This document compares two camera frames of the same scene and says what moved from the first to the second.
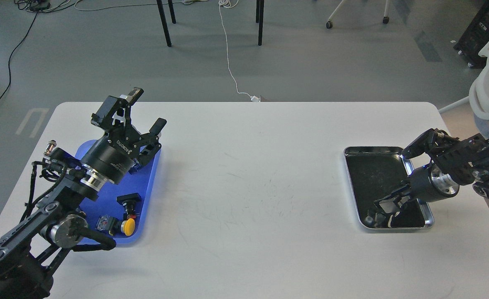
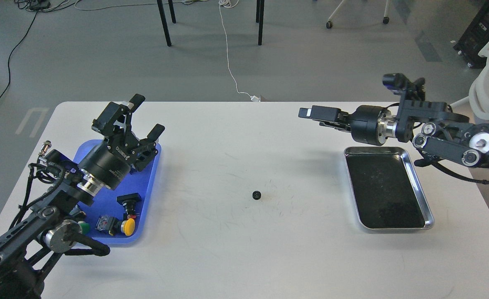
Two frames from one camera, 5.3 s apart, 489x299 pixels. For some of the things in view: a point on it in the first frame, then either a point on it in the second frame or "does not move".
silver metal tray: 374,171 does not move
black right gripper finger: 376,216 → 343,126
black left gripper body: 114,155 does not move
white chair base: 386,19 does not move
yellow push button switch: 114,226 does not move
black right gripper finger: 400,210 → 323,113
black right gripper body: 426,185 → 372,125
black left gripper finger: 150,143 does not move
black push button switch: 130,201 does not move
